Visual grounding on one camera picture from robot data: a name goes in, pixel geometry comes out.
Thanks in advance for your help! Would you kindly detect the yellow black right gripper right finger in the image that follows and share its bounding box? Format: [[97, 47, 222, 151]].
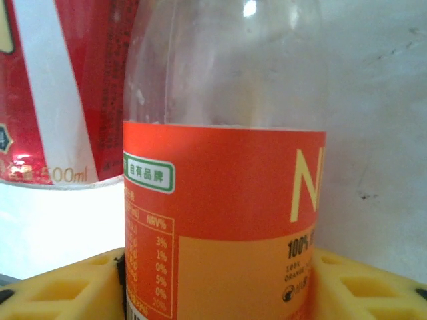
[[308, 245, 427, 320]]

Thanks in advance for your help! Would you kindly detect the bottle with red gold label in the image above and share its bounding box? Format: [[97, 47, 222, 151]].
[[0, 0, 141, 191]]

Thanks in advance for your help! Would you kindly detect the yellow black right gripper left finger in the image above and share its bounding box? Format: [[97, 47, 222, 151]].
[[0, 246, 127, 320]]

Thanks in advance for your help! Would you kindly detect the bottle with orange NFC label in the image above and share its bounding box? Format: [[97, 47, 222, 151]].
[[122, 0, 330, 320]]

